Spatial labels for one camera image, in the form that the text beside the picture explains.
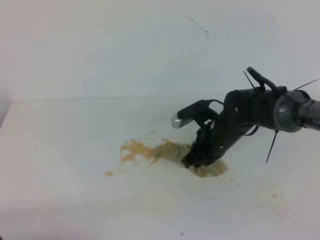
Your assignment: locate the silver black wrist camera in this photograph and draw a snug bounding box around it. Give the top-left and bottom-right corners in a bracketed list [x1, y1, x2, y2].
[171, 99, 224, 129]

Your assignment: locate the brown coffee stain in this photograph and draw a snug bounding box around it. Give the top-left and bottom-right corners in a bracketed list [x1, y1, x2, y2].
[102, 130, 230, 179]

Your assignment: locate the coffee-stained green rag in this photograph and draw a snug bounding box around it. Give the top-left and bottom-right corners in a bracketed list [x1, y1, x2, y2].
[148, 139, 228, 178]

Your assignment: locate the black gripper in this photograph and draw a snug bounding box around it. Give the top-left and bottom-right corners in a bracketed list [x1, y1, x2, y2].
[181, 89, 257, 169]

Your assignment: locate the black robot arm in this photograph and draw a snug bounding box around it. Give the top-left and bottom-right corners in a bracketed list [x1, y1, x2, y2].
[176, 86, 320, 168]

